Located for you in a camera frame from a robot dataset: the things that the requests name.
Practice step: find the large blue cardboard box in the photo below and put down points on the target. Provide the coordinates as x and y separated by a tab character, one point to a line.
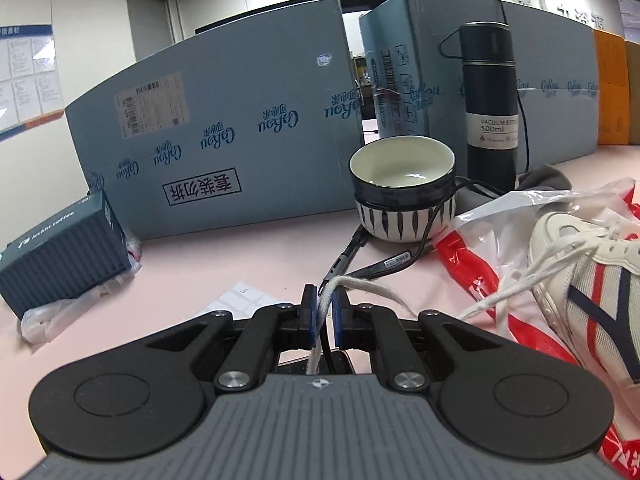
556	65

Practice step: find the brown cardboard box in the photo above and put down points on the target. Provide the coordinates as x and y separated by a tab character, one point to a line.
633	63

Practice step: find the white label sheet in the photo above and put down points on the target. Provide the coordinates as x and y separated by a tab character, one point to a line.
242	301

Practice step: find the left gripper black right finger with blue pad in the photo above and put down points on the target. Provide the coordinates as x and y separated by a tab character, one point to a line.
378	331

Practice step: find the grey marker pen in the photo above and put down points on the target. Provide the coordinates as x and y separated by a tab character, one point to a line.
384	267

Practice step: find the white shoelace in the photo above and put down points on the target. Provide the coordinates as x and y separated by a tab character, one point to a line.
510	304

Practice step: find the black white striped bowl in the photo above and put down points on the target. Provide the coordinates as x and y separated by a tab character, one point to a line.
404	187

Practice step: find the wall poster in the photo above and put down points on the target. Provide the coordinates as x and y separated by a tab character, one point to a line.
31	94

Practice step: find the white sneaker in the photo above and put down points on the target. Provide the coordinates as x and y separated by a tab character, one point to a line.
591	298

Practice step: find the orange cardboard panel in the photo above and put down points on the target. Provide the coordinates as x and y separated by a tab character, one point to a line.
613	83

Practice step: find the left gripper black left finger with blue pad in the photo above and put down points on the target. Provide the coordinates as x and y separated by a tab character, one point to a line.
261	340

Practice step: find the red white plastic bag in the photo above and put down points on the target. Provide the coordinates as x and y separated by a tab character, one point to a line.
491	240

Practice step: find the black marker pen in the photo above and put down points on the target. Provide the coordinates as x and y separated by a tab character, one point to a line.
342	262

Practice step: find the grey cloth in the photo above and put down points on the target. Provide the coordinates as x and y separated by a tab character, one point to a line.
544	178

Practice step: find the dark blue vacuum bottle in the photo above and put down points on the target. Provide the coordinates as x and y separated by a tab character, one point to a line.
486	124

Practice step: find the blue coffee box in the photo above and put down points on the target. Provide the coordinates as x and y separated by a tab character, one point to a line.
77	249

